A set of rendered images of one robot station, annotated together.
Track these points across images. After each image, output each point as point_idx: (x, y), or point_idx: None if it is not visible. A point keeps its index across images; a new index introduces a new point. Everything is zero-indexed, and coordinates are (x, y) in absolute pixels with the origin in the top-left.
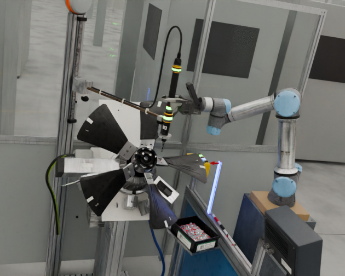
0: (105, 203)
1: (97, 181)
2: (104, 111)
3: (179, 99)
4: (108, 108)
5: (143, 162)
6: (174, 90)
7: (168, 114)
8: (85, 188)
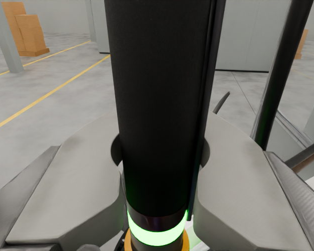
0: (124, 225)
1: (123, 184)
2: (216, 109)
3: (53, 188)
4: (221, 104)
5: (121, 250)
6: (108, 42)
7: (128, 231)
8: (121, 176)
